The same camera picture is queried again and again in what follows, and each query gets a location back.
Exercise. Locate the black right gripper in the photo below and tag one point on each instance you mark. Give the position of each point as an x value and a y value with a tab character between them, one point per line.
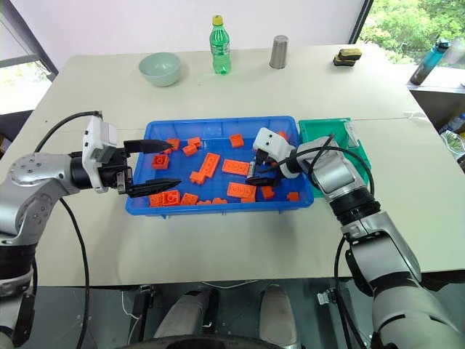
273	168

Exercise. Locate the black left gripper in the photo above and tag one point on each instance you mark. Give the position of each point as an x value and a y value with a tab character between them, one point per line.
114	171

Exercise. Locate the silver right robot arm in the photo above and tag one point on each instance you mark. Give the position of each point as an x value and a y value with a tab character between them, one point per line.
381	254

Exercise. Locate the dark rounded robot base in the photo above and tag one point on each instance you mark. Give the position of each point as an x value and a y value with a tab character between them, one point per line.
203	343

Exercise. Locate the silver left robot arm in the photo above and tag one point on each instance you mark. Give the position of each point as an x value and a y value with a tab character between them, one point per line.
40	174

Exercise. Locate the blue plastic bin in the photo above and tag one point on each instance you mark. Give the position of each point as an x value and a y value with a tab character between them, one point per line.
218	212

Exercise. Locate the green plastic bin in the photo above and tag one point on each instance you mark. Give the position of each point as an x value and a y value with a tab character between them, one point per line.
316	129

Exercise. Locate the small orange toy brick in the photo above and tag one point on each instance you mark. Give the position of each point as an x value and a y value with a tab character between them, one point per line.
160	162
156	200
293	196
283	135
174	144
189	199
195	141
219	200
268	193
189	150
237	140
171	198
204	202
198	178

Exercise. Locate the long orange toy plate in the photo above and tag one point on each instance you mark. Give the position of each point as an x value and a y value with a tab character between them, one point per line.
241	190
236	167
210	164

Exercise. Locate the pale green ceramic bowl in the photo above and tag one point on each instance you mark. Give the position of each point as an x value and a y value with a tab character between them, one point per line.
160	71

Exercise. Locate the stainless steel cup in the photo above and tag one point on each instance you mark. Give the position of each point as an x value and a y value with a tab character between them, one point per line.
279	52

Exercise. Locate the metal table clamp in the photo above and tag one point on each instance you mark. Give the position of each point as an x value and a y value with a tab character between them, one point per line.
146	289
326	297

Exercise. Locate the green plastic soda bottle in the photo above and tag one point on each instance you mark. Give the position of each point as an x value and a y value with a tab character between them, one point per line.
220	51

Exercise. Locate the black yellow eraser block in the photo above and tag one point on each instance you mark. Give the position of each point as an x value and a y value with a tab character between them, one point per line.
350	54
343	62

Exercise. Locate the silver rounded robot foot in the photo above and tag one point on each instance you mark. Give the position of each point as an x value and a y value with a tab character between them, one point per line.
278	316
189	312

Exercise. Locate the grey side shelf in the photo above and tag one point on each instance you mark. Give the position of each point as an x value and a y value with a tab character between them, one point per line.
436	98

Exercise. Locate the teal sports water bottle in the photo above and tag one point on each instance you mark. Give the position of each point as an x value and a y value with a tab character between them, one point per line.
428	62

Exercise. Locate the clear plastic bottle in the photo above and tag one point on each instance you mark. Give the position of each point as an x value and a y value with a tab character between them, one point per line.
456	51

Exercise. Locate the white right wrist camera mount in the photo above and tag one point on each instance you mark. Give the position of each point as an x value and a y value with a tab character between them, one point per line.
270	140

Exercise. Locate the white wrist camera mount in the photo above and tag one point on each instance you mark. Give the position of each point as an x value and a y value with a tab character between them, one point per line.
270	140
97	136

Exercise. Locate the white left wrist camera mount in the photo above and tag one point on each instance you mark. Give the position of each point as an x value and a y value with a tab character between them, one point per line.
97	136

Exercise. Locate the dark window frame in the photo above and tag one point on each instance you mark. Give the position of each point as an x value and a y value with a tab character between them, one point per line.
36	40

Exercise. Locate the black window frame post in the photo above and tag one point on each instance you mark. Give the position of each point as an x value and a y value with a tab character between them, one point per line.
361	20

